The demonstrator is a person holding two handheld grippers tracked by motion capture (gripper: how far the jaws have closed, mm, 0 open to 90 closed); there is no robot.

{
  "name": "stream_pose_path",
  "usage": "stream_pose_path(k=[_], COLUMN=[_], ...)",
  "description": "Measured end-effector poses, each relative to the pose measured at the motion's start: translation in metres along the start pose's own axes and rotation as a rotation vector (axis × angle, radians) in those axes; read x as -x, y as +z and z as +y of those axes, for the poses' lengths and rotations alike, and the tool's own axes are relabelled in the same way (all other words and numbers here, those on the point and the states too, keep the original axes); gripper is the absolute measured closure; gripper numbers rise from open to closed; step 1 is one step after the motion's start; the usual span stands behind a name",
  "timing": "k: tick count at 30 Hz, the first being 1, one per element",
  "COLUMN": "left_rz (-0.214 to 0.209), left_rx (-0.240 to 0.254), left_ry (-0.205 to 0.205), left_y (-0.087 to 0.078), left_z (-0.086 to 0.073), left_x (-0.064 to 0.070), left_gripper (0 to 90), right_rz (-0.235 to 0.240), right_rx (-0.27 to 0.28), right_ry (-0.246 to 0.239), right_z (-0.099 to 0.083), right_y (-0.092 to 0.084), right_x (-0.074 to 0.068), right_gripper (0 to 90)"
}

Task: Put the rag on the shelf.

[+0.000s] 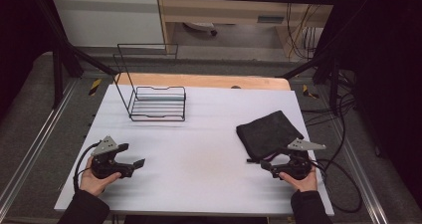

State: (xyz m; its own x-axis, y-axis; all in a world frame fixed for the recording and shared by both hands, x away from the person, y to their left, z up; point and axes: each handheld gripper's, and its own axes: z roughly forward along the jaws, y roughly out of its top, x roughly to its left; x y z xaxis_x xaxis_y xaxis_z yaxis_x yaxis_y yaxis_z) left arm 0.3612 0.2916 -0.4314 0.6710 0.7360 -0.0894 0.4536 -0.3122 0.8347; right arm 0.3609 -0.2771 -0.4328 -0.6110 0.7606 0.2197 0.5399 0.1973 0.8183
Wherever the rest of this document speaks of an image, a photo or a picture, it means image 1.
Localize hand-held gripper cable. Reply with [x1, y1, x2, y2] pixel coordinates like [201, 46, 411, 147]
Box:
[311, 158, 363, 214]
[72, 141, 102, 192]

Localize black wire rack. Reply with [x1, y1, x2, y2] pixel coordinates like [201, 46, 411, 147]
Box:
[112, 43, 187, 122]

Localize black diagonal frame strut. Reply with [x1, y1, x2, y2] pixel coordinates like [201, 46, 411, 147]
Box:
[33, 0, 119, 78]
[281, 4, 366, 81]

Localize bundle of floor cables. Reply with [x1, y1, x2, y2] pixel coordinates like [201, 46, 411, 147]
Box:
[300, 66, 357, 172]

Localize right hand-held gripper cable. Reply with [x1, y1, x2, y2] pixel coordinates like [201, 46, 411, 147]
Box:
[311, 158, 363, 214]

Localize black curtain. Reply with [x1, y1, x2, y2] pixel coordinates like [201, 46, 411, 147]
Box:
[0, 0, 59, 122]
[315, 0, 422, 208]

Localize white foam mat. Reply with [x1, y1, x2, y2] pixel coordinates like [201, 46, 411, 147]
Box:
[54, 84, 335, 217]

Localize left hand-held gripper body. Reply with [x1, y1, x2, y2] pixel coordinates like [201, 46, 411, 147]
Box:
[90, 135, 135, 180]

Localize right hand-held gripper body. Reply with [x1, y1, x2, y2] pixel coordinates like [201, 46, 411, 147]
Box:
[278, 136, 327, 181]

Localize aluminium floor rail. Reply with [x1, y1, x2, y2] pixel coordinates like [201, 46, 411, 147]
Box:
[326, 115, 390, 224]
[0, 78, 80, 212]

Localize person's right hand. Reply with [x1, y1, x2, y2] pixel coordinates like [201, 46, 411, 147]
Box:
[278, 169, 319, 194]

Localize cables under desk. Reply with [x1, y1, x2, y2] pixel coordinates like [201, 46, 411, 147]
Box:
[286, 2, 321, 61]

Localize left hand-held gripper cable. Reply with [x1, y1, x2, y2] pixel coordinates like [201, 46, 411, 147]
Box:
[72, 141, 102, 192]

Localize dark grey fluffy cloth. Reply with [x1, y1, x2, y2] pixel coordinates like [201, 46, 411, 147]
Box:
[235, 110, 306, 162]

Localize light wooden desk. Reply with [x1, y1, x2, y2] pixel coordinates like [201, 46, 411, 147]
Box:
[155, 0, 342, 54]

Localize person's left hand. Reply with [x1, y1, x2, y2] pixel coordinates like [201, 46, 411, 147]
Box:
[79, 156, 122, 197]

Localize office chair base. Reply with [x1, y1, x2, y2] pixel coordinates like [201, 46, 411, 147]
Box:
[182, 21, 219, 37]

